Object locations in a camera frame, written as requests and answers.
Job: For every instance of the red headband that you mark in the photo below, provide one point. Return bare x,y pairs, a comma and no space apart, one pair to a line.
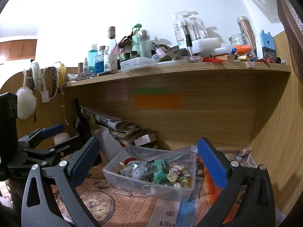
126,161

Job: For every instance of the teal green scrunchie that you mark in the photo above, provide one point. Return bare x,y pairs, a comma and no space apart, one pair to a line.
162,170

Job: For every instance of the blue pencil sharpener box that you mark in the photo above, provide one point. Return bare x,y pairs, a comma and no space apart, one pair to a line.
267,45

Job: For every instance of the vintage newspaper print mat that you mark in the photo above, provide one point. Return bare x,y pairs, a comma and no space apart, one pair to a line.
120,207

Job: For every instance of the floral white scrunchie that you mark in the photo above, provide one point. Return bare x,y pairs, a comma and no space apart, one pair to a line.
180,176

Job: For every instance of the translucent white plastic jug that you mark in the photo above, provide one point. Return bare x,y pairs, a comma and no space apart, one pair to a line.
110,147

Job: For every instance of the green paper note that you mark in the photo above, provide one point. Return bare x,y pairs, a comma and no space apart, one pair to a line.
152,90

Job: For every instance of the clear plastic storage box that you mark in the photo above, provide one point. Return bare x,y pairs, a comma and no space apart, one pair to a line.
148,187

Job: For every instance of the white fluffy pompom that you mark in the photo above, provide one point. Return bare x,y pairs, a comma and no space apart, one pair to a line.
26,103

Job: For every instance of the mint green spray bottle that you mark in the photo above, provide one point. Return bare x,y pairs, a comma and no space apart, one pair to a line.
134,37

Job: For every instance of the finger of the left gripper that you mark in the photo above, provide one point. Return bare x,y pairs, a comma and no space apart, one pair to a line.
34,138
66,148

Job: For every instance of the clear plastic lidded tray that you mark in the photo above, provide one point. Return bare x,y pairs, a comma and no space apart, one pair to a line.
137,63

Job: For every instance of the white mug with picture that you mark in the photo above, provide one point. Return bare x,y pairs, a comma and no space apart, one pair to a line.
111,62

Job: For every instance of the glass jar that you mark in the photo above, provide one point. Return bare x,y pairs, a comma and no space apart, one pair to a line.
239,39

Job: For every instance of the wooden shelf board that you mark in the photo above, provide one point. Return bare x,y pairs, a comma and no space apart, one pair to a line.
189,68

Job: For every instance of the stack of newspapers and magazines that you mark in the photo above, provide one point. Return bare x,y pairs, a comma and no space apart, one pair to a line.
123,130

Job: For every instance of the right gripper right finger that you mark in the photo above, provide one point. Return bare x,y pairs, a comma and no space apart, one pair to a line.
218,166

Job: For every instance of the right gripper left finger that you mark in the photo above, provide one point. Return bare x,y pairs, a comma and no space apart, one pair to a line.
82,161

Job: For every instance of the clear pump dispenser bottle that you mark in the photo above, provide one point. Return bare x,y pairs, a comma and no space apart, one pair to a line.
183,24

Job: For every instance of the small white cardboard box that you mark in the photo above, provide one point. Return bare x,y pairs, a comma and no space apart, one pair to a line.
145,139

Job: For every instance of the blue liquid bottle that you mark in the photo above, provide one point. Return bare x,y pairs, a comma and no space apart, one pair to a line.
93,52

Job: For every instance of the tall pencil tube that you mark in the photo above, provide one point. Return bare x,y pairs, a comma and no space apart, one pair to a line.
246,28

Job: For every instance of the orange cap marker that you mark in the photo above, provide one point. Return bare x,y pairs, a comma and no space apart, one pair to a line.
242,49

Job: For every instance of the pink paper note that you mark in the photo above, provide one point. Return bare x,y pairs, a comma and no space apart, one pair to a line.
116,92

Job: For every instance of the orange paper note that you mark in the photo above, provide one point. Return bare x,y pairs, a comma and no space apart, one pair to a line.
169,101

